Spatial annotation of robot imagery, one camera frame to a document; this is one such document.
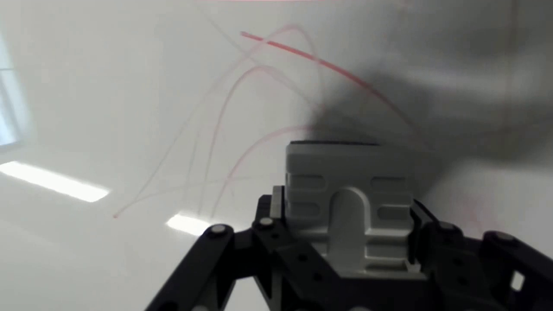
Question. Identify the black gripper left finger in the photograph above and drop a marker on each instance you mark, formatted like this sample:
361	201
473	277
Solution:
260	248

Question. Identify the grey whiteboard duster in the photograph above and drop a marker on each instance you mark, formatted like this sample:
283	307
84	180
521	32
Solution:
347	196

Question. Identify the white whiteboard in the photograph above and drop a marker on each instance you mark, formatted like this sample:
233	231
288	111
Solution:
145	87

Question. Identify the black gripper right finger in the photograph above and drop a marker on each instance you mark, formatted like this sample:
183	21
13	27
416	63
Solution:
478	270

